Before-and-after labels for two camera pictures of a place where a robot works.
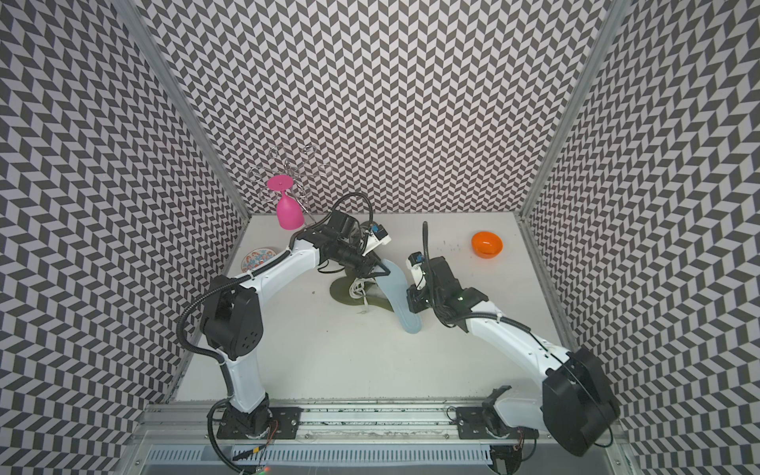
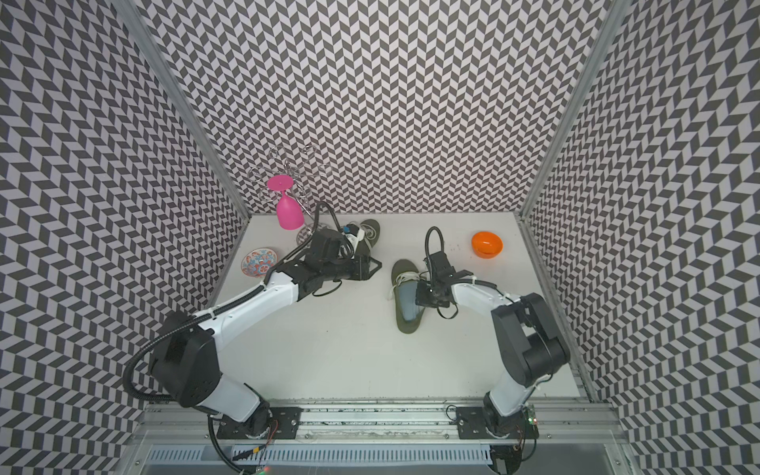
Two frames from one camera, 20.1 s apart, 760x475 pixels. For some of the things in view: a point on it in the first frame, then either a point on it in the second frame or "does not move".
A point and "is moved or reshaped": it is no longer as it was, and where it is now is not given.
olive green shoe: x=359 y=291 -> x=403 y=270
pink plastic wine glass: x=290 y=212 does not move
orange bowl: x=487 y=244 does not move
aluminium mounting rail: x=196 y=424 does not move
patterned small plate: x=255 y=256 does not move
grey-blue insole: x=396 y=285 is moved or reshaped
